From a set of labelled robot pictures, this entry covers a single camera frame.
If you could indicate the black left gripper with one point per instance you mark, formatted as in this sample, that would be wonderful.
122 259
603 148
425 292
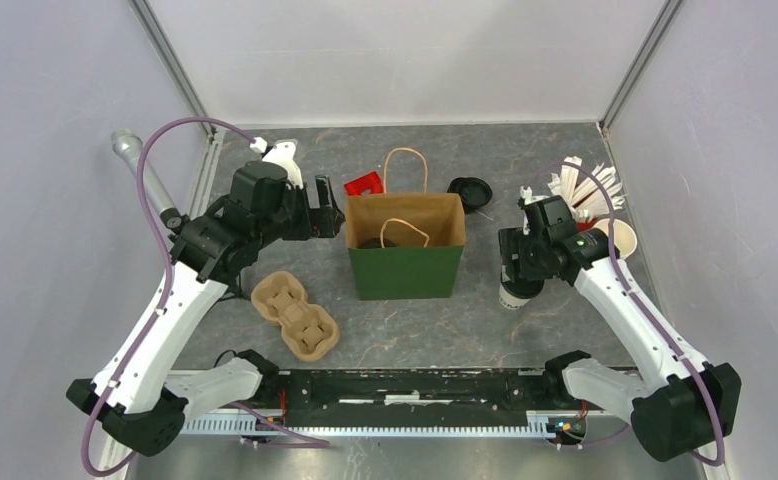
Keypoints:
317 222

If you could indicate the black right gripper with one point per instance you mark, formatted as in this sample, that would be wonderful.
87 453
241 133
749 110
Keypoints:
514 240

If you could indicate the white paper coffee cup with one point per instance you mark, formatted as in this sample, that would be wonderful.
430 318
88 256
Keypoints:
514 295

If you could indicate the green paper bag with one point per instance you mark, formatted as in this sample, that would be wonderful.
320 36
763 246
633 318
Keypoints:
429 229

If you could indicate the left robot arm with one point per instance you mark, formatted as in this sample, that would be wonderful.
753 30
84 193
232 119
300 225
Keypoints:
133 397

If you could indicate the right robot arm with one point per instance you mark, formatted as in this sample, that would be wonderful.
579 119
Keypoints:
679 401

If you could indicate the red plastic cup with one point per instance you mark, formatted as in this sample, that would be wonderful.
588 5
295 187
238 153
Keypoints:
583 226

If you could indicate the stack of white paper cups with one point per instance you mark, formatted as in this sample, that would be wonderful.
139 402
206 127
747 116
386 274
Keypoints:
624 236

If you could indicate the stack of black lids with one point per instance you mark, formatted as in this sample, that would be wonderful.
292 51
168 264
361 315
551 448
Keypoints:
474 192

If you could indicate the brown cardboard cup carrier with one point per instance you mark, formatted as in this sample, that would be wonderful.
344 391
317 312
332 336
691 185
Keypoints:
306 328

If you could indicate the silver microphone on stand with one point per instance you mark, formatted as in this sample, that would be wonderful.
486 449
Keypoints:
128 146

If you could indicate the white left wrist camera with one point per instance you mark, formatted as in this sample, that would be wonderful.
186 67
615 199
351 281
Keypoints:
283 153

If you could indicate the red plastic ring tool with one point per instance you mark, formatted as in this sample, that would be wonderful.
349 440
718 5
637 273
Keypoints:
370 183

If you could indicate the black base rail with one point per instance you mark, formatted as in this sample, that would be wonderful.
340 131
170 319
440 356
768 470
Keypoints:
388 398

